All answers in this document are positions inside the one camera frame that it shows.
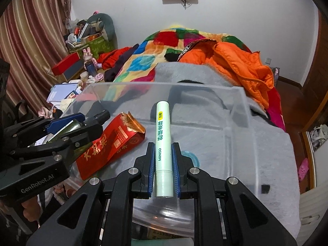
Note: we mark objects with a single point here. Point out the pale green cosmetic tube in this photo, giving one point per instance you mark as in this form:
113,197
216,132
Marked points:
164,133

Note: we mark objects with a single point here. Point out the teal round container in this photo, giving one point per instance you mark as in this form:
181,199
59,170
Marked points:
193,158

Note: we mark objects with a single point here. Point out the person's left hand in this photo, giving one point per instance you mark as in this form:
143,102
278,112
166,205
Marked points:
30,210

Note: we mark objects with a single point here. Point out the blue and white booklet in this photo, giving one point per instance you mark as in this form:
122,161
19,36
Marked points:
61,92

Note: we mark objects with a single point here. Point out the wall socket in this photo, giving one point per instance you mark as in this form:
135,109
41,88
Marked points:
268,61

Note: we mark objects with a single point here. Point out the clear plastic box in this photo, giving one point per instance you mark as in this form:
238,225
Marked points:
217,133

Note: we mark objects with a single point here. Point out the pink bunny toy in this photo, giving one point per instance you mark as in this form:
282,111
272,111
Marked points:
89,60

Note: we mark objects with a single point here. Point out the dark grey flat box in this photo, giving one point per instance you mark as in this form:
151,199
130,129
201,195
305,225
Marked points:
75,70

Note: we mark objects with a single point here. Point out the green storage box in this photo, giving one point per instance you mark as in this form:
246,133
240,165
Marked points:
98,44

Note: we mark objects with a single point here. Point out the grey-green neck pillow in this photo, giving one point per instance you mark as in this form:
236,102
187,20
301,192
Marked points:
109,25

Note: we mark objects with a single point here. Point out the red garment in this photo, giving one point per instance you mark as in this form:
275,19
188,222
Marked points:
112,57

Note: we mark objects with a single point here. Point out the grey and black blanket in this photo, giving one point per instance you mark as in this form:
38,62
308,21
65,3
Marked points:
276,158

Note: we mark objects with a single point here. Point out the red foil packet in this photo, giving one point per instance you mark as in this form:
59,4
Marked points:
110,148

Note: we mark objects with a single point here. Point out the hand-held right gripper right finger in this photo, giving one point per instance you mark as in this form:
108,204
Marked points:
176,169

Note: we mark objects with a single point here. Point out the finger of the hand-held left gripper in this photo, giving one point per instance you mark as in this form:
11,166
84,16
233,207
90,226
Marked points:
65,123
76,139

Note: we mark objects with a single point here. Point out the orange padded jacket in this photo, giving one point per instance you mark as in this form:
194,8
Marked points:
230,61

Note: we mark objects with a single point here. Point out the colourful patchwork blanket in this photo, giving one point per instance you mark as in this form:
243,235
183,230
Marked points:
143,61

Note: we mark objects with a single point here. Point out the olive tube with black cap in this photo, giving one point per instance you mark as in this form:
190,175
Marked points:
98,117

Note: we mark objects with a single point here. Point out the striped curtain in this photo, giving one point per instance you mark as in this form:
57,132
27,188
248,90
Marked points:
33,30

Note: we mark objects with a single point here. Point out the white wardrobe door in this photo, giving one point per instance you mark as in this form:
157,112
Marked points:
312,217

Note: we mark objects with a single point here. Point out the wooden shelf unit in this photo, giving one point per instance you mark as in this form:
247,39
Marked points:
317,138

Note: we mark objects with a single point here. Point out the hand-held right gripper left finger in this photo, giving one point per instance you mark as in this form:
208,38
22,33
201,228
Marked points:
151,166

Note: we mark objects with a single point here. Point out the pink clog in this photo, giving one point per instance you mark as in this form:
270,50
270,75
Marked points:
303,170

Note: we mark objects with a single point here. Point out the red flat box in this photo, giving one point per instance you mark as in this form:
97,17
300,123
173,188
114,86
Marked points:
65,64

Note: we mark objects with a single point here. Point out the dark purple garment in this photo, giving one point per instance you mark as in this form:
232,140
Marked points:
115,71

